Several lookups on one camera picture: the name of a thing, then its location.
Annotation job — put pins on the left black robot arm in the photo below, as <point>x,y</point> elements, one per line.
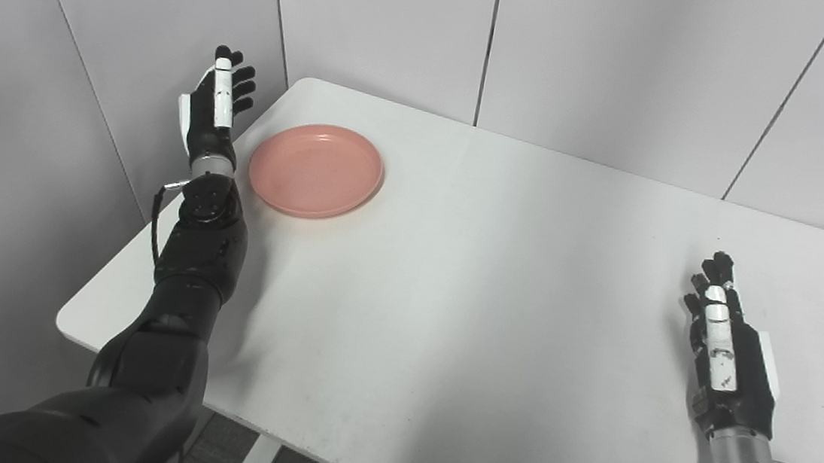
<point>178,300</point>

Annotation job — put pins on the pink round plate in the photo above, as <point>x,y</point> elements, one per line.
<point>316,171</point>

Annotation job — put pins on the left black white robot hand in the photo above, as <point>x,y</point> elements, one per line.
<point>209,121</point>

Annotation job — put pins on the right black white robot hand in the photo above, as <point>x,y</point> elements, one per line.
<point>734,376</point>

